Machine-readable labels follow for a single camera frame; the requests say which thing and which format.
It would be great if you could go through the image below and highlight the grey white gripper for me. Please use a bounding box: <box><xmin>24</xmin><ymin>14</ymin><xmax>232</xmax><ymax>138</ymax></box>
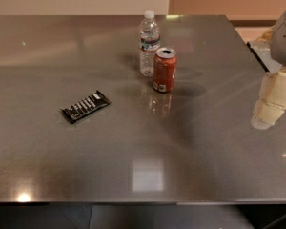
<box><xmin>251</xmin><ymin>11</ymin><xmax>286</xmax><ymax>130</ymax></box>

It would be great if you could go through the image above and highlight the red coke can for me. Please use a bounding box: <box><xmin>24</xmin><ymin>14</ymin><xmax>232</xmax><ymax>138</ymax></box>
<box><xmin>153</xmin><ymin>47</ymin><xmax>177</xmax><ymax>93</ymax></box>

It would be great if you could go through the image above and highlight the grey side counter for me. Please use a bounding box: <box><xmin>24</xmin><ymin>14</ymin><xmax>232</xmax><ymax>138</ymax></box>
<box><xmin>247</xmin><ymin>41</ymin><xmax>281</xmax><ymax>73</ymax></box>

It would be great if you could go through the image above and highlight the clear plastic water bottle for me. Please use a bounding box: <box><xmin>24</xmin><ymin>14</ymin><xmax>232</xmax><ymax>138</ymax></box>
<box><xmin>139</xmin><ymin>10</ymin><xmax>160</xmax><ymax>77</ymax></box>

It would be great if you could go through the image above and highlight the black snack bar wrapper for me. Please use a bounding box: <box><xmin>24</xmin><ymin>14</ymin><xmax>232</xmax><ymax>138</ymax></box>
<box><xmin>61</xmin><ymin>91</ymin><xmax>112</xmax><ymax>124</ymax></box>

